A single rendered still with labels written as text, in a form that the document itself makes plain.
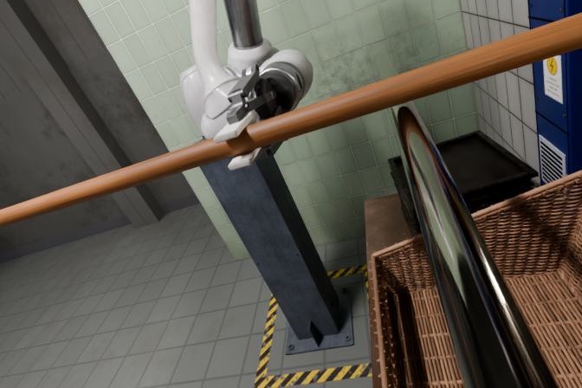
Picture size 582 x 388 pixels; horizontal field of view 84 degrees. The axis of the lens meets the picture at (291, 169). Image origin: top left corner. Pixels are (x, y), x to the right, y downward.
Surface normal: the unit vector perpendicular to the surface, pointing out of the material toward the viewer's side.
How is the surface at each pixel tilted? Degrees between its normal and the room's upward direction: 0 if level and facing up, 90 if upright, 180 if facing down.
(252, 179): 90
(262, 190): 90
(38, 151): 90
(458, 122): 90
